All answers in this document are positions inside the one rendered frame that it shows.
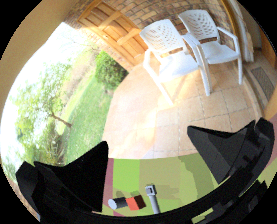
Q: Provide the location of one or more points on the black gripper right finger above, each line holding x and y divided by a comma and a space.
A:
219, 149

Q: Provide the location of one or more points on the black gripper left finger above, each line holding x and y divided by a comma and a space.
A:
84, 177

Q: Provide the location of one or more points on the small orange block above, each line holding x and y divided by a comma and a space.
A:
136, 202

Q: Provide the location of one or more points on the light blue cylinder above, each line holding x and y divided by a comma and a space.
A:
117, 202

